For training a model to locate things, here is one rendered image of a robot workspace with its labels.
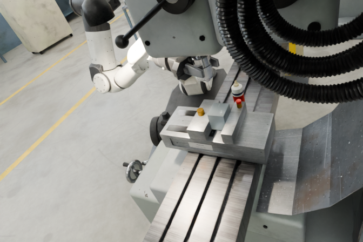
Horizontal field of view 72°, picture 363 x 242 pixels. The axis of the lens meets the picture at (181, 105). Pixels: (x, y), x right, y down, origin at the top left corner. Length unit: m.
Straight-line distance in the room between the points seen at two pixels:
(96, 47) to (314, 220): 0.91
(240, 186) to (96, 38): 0.68
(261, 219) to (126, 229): 1.31
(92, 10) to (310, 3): 0.48
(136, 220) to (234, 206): 1.32
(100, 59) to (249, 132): 0.58
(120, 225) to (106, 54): 1.35
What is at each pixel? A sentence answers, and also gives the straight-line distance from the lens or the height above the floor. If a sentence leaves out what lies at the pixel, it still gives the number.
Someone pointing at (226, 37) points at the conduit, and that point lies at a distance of 0.28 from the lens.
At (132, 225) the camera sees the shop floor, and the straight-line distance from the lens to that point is 1.97.
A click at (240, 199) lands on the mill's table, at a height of 0.93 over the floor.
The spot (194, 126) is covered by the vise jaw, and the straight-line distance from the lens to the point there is 0.78.
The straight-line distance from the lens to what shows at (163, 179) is 0.93.
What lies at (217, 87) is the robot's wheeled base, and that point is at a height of 0.57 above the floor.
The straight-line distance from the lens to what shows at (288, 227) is 0.80.
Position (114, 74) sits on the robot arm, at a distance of 0.99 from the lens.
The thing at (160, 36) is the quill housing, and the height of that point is 1.37.
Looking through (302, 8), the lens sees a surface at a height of 1.40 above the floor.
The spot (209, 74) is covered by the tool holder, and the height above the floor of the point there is 1.22.
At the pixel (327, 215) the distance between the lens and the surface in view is 0.94.
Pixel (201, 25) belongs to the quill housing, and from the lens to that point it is 0.49.
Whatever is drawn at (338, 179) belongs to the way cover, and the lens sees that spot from 0.69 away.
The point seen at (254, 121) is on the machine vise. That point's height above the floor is 1.00.
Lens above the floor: 1.55
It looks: 36 degrees down
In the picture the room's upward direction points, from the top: 21 degrees counter-clockwise
